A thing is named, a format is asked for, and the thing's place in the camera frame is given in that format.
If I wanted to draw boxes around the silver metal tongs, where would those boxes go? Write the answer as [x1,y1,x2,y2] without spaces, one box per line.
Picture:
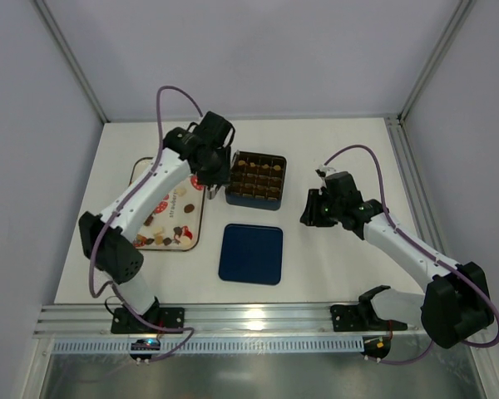
[206,185,220,200]

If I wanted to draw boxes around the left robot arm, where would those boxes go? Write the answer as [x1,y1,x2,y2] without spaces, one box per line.
[78,111,235,333]

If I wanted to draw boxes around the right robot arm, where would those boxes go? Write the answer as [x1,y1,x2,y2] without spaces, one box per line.
[300,167,494,348]

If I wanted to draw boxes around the navy blue chocolate tin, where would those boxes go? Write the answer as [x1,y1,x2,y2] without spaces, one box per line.
[225,150,287,211]

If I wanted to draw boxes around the milk brown block chocolate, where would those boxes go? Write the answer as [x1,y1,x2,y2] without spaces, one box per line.
[144,215,154,226]

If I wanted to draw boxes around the white strawberry print tray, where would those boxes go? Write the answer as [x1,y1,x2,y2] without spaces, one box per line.
[133,175,205,252]

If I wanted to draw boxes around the navy blue tin lid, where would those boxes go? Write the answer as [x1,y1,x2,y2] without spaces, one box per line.
[218,224,284,286]

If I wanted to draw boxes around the right controller board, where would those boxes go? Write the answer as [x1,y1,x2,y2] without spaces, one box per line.
[361,336,392,360]

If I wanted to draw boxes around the controller board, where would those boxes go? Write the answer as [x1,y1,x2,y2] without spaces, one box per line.
[361,336,392,360]
[130,338,161,366]

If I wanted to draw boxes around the left controller board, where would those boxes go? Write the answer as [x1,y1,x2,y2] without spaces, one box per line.
[130,338,161,366]

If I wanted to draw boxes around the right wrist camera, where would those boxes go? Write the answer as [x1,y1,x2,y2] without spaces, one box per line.
[315,164,336,179]

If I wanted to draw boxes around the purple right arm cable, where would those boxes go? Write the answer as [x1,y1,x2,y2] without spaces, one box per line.
[326,144,499,365]

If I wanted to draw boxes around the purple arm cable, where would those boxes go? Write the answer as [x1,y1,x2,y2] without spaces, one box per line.
[326,144,499,365]
[87,85,205,362]

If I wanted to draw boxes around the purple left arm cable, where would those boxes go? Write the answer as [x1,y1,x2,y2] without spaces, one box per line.
[87,85,205,362]

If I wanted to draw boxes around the aluminium mounting rail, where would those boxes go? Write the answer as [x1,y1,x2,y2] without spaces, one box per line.
[32,301,421,336]

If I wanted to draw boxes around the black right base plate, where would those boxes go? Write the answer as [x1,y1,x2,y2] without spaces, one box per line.
[330,303,408,333]

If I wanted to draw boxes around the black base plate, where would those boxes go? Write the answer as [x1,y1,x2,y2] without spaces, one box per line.
[330,303,408,333]
[111,307,185,334]

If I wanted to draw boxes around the slotted grey cable duct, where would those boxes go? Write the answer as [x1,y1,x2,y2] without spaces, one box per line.
[52,336,363,355]

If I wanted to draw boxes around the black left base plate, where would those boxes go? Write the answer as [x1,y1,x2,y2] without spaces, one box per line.
[111,307,185,334]

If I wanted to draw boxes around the left aluminium frame post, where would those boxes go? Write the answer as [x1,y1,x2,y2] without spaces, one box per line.
[31,0,109,124]

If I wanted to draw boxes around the aluminium frame post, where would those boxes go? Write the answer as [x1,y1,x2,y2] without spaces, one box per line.
[31,0,109,124]
[398,0,476,122]

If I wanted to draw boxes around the right aluminium frame post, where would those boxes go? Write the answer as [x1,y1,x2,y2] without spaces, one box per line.
[398,0,476,122]

